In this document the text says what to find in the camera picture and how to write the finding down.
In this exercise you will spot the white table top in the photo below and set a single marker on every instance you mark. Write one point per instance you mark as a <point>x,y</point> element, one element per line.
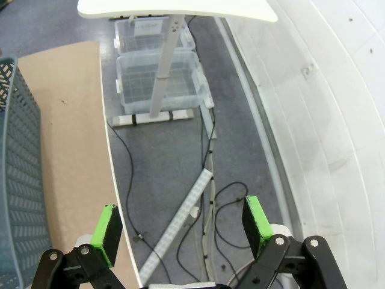
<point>180,7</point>

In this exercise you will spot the clear plastic storage bin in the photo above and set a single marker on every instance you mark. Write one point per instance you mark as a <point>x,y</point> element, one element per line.
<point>138,39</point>
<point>135,87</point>

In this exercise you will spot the grey plastic lattice basket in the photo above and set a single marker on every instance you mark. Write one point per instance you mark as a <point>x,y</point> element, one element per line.
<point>21,180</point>

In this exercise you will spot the white table leg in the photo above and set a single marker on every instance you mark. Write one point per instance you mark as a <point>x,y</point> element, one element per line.
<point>162,75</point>

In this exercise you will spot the white table foot bar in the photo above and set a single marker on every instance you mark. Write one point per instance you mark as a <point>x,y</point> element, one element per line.
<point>123,120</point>

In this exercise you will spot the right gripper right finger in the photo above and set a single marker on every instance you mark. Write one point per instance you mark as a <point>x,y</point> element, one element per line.
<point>255,228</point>

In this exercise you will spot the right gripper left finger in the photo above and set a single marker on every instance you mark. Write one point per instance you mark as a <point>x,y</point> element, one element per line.
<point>109,238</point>

